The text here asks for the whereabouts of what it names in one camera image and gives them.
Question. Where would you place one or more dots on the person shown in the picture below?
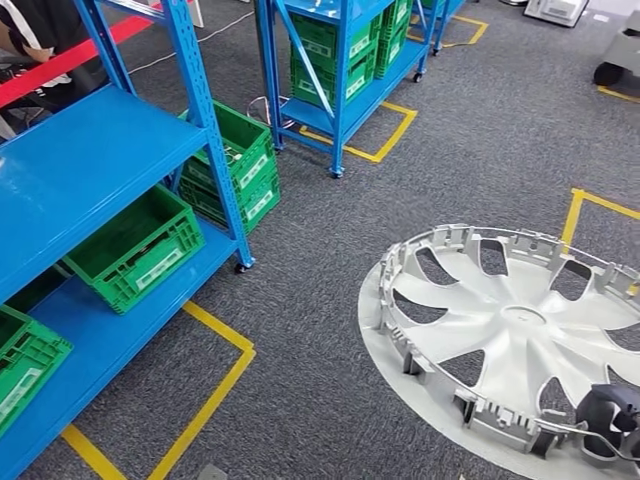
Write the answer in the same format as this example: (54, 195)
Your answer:
(50, 20)

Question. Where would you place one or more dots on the blue metal shelf rack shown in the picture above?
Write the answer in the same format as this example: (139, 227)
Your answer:
(75, 172)
(442, 26)
(365, 99)

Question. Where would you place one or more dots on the green plastic crate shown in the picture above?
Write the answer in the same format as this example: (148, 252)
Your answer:
(30, 371)
(244, 142)
(320, 83)
(260, 202)
(392, 53)
(150, 258)
(397, 13)
(320, 36)

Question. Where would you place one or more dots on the grey wheeled cart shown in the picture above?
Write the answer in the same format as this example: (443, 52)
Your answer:
(625, 53)

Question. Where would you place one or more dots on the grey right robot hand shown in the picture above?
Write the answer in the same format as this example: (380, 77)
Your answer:
(600, 417)

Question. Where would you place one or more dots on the yellow floor tape strip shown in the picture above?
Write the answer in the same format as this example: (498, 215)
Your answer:
(620, 95)

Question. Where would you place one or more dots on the silver wheel hubcap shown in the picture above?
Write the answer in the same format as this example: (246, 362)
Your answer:
(520, 331)

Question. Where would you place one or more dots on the white machine base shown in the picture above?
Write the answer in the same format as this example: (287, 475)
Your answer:
(555, 10)

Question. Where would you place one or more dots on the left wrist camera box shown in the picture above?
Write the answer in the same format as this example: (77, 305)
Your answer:
(212, 473)

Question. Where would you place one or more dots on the yellow floor tape frame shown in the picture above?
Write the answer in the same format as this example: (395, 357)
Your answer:
(225, 391)

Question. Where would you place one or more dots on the white cabinet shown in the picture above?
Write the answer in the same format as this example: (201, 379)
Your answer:
(196, 13)

